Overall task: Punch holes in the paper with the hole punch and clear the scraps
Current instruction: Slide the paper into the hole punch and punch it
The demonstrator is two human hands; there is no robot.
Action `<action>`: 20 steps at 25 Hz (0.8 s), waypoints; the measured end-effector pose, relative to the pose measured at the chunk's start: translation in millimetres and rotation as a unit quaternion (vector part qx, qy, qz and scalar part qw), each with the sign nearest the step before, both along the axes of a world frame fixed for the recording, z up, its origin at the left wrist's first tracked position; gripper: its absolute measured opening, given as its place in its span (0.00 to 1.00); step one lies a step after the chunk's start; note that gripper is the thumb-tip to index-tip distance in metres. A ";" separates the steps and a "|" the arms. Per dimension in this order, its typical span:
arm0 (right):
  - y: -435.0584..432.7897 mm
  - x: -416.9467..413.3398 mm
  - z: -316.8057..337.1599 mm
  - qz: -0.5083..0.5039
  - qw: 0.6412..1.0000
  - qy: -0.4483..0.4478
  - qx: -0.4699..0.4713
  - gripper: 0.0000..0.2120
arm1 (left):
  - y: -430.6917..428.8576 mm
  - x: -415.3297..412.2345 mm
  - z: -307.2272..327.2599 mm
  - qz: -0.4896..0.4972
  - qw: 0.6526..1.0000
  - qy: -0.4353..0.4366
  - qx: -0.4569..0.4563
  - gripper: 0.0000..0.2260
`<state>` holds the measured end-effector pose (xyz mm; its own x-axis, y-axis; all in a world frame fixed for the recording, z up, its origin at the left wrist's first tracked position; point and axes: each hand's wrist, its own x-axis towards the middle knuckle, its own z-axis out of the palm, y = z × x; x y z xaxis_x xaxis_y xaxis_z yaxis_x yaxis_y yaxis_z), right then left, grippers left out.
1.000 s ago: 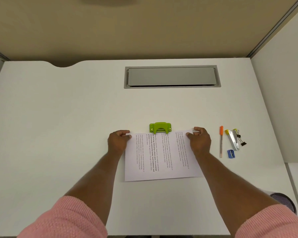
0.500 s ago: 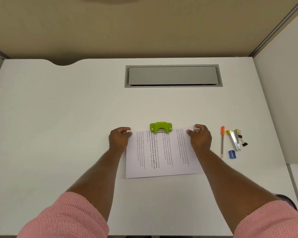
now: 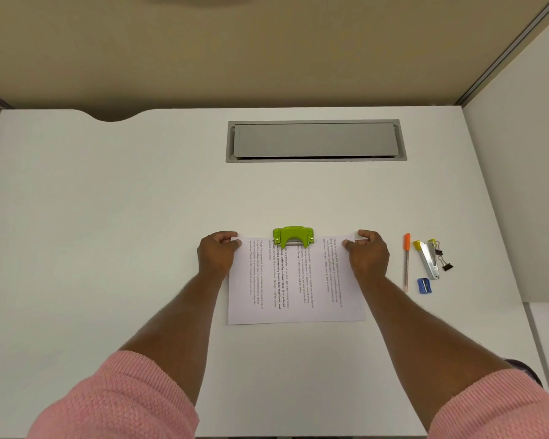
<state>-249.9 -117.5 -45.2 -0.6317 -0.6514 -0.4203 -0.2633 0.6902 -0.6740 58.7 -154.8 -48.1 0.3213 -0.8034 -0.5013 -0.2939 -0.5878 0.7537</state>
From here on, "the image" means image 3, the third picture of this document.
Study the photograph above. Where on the person's left hand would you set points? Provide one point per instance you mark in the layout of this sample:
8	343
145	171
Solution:
217	256

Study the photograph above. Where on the person's right hand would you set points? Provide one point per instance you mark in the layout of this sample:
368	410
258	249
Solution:
370	258

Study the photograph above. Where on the orange capped pen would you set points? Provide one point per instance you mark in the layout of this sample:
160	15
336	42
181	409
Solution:
406	260

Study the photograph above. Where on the silver stapler with yellow ends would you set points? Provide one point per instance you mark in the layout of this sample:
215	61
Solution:
427	260

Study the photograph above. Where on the blue pencil sharpener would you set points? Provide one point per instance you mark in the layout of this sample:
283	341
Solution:
424	286

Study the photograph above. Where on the black binder clip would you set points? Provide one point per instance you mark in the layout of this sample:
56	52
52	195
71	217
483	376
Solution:
447	266
438	252

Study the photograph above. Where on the green hole punch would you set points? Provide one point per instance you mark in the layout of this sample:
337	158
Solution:
293	234

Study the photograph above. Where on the printed white paper sheet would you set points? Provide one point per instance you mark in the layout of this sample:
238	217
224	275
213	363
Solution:
302	301

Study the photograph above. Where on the person's right forearm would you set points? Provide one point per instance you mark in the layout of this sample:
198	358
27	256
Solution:
430	342

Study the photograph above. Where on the person's left forearm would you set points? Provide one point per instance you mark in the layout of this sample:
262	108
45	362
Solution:
178	333

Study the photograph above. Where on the pink knit sweater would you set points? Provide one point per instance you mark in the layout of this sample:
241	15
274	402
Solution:
119	397

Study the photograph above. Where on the mesh cup with white label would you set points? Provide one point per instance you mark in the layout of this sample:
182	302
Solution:
528	370

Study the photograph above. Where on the wide beige partition panel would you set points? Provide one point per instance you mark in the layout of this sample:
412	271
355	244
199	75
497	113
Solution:
256	54

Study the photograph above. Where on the grey metal partition post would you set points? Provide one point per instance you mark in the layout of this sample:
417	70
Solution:
508	50

